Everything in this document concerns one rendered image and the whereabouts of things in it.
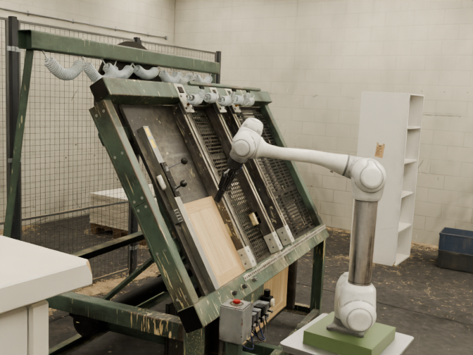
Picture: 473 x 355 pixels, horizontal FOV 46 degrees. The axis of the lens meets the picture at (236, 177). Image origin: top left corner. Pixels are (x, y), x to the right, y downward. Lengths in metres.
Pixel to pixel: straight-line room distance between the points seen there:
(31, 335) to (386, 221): 6.58
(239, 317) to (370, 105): 4.64
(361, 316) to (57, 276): 2.15
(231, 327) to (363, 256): 0.70
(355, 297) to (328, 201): 6.27
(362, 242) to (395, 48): 6.05
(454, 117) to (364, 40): 1.69
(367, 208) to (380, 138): 4.44
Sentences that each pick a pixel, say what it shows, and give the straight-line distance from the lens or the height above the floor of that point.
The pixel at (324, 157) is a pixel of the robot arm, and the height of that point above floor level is 1.64.
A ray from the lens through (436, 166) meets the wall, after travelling 8.17.
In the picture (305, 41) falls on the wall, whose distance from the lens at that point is 8.91.
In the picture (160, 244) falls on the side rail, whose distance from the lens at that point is 2.79.
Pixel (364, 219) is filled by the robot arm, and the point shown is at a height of 1.40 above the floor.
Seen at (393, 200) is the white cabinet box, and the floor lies 0.80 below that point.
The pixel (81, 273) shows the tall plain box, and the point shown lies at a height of 1.74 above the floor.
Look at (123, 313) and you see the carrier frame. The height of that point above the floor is 0.77.
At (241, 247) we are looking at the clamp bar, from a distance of 3.33.
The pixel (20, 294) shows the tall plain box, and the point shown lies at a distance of 0.43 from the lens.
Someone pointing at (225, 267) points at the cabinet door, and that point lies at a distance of 3.18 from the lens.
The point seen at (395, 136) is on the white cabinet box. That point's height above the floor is 1.55.
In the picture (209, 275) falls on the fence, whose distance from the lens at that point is 2.98.
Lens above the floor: 1.88
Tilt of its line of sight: 8 degrees down
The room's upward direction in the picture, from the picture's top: 3 degrees clockwise
